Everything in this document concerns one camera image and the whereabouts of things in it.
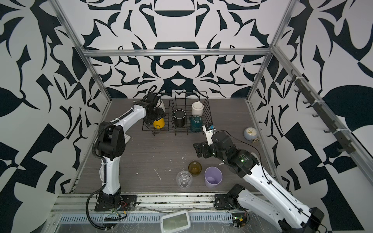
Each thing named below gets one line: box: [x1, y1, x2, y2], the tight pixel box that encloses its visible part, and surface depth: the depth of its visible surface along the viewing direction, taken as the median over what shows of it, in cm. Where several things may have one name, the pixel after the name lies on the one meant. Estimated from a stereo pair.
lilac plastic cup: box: [203, 166, 223, 188], surface depth 74 cm
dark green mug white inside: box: [189, 115, 204, 134], surface depth 96 cm
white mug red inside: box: [191, 100, 204, 117], surface depth 106 cm
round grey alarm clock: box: [243, 126, 258, 141], surface depth 98 cm
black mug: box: [172, 108, 187, 128], surface depth 99 cm
